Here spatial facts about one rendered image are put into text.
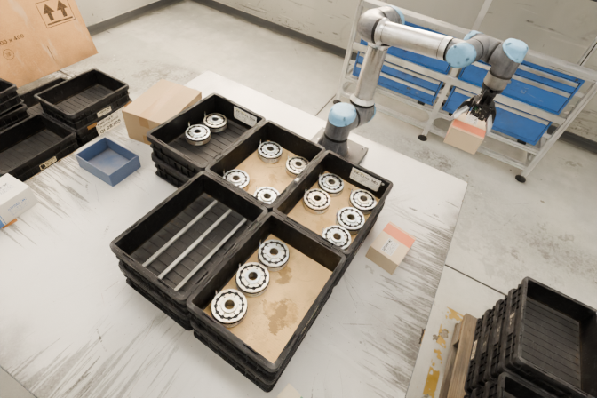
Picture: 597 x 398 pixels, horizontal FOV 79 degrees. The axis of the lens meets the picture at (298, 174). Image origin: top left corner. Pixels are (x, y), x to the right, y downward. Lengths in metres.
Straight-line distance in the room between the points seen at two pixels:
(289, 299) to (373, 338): 0.33
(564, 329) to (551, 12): 2.54
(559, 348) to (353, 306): 0.92
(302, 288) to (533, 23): 3.12
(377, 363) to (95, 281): 0.96
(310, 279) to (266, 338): 0.23
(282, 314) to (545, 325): 1.20
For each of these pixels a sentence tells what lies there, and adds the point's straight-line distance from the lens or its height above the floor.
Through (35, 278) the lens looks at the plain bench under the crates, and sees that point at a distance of 1.51.
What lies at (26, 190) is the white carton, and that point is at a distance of 1.66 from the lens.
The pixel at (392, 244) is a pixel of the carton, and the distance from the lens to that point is 1.44.
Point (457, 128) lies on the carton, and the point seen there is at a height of 1.12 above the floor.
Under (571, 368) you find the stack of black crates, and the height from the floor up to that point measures 0.49.
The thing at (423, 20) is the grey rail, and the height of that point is 0.93.
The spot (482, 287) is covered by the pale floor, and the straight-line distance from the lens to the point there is 2.55.
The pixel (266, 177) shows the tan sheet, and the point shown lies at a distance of 1.46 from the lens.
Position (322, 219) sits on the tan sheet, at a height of 0.83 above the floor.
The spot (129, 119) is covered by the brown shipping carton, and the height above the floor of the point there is 0.82.
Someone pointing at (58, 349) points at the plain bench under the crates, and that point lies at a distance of 1.36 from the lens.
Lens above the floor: 1.89
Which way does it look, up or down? 45 degrees down
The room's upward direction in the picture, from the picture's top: 10 degrees clockwise
